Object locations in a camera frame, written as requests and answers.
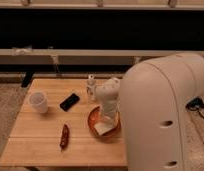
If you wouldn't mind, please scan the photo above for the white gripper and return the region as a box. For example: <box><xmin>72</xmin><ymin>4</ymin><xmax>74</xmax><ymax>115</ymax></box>
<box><xmin>100</xmin><ymin>100</ymin><xmax>117</xmax><ymax>126</ymax></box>

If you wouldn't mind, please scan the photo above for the white sponge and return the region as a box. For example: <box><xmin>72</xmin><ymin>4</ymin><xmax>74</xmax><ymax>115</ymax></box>
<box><xmin>94</xmin><ymin>122</ymin><xmax>112</xmax><ymax>135</ymax></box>

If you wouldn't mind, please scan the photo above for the dried red chili pepper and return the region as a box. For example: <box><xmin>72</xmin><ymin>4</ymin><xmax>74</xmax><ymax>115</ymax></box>
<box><xmin>60</xmin><ymin>124</ymin><xmax>70</xmax><ymax>150</ymax></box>

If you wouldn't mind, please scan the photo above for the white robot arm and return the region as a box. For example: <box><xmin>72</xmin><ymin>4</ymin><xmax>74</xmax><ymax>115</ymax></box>
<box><xmin>96</xmin><ymin>53</ymin><xmax>204</xmax><ymax>171</ymax></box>

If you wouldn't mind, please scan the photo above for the orange bowl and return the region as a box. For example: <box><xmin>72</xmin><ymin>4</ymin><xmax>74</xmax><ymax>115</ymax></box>
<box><xmin>87</xmin><ymin>106</ymin><xmax>121</xmax><ymax>138</ymax></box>

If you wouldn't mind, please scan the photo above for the small clear bottle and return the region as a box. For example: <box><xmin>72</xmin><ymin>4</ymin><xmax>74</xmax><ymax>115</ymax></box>
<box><xmin>86</xmin><ymin>74</ymin><xmax>96</xmax><ymax>101</ymax></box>

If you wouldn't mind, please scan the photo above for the black rectangular device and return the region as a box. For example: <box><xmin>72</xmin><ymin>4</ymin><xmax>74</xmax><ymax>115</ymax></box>
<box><xmin>60</xmin><ymin>93</ymin><xmax>80</xmax><ymax>111</ymax></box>

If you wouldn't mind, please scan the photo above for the white plastic cup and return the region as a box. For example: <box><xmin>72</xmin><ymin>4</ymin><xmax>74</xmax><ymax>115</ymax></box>
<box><xmin>28</xmin><ymin>92</ymin><xmax>48</xmax><ymax>114</ymax></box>

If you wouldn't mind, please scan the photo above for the blue power adapter box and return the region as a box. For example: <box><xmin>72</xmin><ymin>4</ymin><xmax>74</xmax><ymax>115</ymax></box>
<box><xmin>186</xmin><ymin>97</ymin><xmax>204</xmax><ymax>111</ymax></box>

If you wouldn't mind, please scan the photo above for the long wooden bench rail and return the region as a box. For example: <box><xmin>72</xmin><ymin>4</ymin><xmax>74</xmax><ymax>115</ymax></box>
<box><xmin>0</xmin><ymin>48</ymin><xmax>204</xmax><ymax>66</ymax></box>

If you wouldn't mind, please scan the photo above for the black cable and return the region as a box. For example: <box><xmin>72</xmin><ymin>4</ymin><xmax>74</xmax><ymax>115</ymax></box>
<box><xmin>186</xmin><ymin>99</ymin><xmax>204</xmax><ymax>120</ymax></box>

